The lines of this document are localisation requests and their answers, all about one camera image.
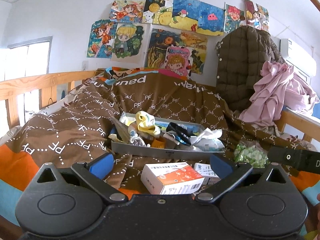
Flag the white fluffy cloth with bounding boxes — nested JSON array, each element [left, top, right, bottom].
[[190, 128, 225, 152]]

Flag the white cartoon print sock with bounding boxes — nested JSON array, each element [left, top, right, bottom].
[[130, 135, 146, 147]]

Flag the black sock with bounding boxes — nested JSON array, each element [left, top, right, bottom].
[[166, 122, 194, 146]]

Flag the yellow striped sock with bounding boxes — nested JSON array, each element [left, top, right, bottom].
[[127, 111, 161, 140]]

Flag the white small box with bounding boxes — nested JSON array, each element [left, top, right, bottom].
[[194, 163, 221, 185]]

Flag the jar of green stars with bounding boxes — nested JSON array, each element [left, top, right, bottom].
[[234, 141, 270, 168]]

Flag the brown PF patterned blanket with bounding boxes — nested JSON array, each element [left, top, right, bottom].
[[1, 72, 303, 191]]

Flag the grey tray with cartoon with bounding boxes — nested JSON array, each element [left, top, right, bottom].
[[111, 118, 225, 160]]

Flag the orange white medicine box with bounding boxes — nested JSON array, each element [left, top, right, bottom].
[[141, 162, 204, 195]]

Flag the pink cloth pile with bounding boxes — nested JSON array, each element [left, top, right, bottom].
[[239, 61, 319, 127]]

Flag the brown quilted jacket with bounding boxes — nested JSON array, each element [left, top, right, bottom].
[[216, 25, 285, 112]]

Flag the window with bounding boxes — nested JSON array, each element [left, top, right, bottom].
[[1, 36, 53, 81]]

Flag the wall air conditioner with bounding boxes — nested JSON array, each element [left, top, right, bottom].
[[280, 38, 317, 85]]

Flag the wooden bed rail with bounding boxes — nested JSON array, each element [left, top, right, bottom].
[[1, 69, 319, 142]]

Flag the cartoon wall posters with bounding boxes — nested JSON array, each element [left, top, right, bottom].
[[87, 0, 269, 77]]

